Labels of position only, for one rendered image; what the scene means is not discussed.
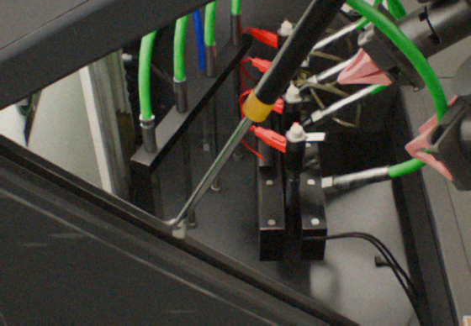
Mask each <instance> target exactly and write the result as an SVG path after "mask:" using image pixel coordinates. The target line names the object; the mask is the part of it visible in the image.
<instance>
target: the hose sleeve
mask: <svg viewBox="0 0 471 326"><path fill-rule="evenodd" d="M390 166H391V165H387V166H380V167H374V168H372V169H367V170H363V171H356V172H352V173H347V174H342V175H339V176H334V178H333V187H334V188H335V189H336V190H337V191H340V190H346V189H347V188H349V187H350V188H352V187H358V186H362V185H367V184H371V183H375V182H377V183H378V182H381V181H388V180H393V179H394V178H392V177H391V176H390V174H389V167H390Z"/></svg>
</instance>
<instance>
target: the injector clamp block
mask: <svg viewBox="0 0 471 326"><path fill-rule="evenodd" d="M313 112H314V107H313V103H302V112H301V120H302V119H303V120H305V119H307V118H309V117H311V114H312V113H313ZM270 128H271V131H273V132H275V133H277V134H279V126H278V113H277V112H275V111H273V110H271V111H270ZM305 133H306V134H316V127H315V125H313V126H311V127H309V128H307V130H305ZM312 155H317V156H318V157H319V159H320V155H319V148H318V141H308V142H307V143H306V148H305V158H306V157H307V158H309V157H311V156H312ZM272 157H273V171H272V172H259V171H258V155H256V154H255V198H256V223H257V233H258V257H259V261H283V252H284V251H285V237H286V223H285V217H286V202H287V197H285V196H284V195H283V161H282V160H281V150H278V149H276V148H274V147H272ZM300 175H301V183H300V186H299V203H298V214H297V226H296V229H297V231H298V242H299V259H300V260H301V261H304V260H324V259H325V247H326V240H303V238H305V237H324V236H327V232H328V224H327V217H326V210H325V197H324V190H323V189H322V175H321V168H320V163H319V164H317V165H315V166H312V167H311V169H309V170H307V171H305V172H302V173H301V174H300Z"/></svg>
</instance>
